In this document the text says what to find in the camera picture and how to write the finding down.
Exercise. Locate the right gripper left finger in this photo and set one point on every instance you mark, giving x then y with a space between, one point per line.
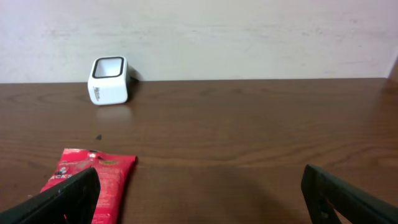
71 201

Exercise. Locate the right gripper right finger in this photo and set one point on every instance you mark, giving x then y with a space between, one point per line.
326 195

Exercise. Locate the white barcode scanner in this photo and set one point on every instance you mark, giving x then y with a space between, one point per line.
108 81

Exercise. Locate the large red snack bag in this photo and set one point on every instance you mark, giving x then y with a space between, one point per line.
112 170

